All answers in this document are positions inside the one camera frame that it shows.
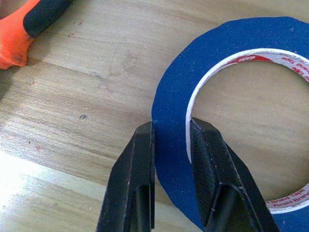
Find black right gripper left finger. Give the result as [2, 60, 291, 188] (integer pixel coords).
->
[96, 121, 156, 232]

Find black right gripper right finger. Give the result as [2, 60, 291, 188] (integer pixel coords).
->
[189, 117, 281, 232]

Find blue tape roll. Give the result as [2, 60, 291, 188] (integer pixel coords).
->
[151, 16, 309, 232]

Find orange and black pliers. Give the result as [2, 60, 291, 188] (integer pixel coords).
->
[0, 0, 75, 71]

